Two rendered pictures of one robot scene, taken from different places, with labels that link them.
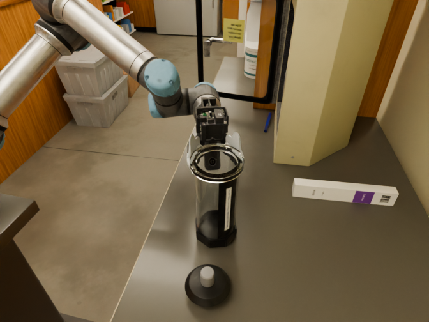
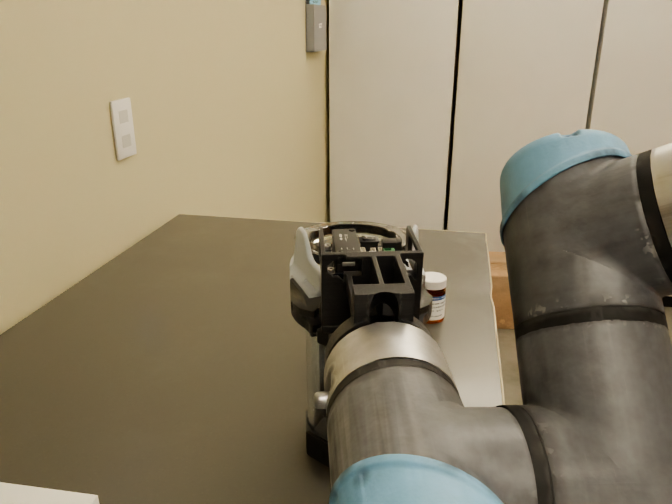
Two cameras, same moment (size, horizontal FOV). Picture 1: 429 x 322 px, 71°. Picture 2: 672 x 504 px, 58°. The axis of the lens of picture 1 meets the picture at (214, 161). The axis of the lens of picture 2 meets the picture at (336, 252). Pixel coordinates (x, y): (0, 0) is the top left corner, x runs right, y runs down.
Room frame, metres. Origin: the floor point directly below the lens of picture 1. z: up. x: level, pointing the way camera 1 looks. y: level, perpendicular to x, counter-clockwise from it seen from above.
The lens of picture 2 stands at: (1.01, 0.00, 1.36)
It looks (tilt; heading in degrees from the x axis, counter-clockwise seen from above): 21 degrees down; 182
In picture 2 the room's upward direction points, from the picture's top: straight up
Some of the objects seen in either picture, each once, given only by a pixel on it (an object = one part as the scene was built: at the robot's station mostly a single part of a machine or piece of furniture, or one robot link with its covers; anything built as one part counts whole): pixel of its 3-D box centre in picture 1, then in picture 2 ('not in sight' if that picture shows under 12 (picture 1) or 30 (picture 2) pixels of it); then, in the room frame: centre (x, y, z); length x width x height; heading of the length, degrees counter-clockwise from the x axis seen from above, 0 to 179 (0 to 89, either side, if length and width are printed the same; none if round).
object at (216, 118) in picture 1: (210, 123); (371, 310); (0.62, 0.01, 1.17); 0.12 x 0.08 x 0.09; 5
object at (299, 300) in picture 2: not in sight; (321, 304); (0.57, -0.03, 1.14); 0.09 x 0.05 x 0.02; 29
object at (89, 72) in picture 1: (93, 68); not in sight; (2.84, 1.16, 0.49); 0.60 x 0.42 x 0.33; 170
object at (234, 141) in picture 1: (235, 145); (304, 258); (0.53, -0.05, 1.17); 0.09 x 0.03 x 0.06; 29
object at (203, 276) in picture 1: (207, 281); not in sight; (0.33, 0.01, 0.97); 0.09 x 0.09 x 0.07
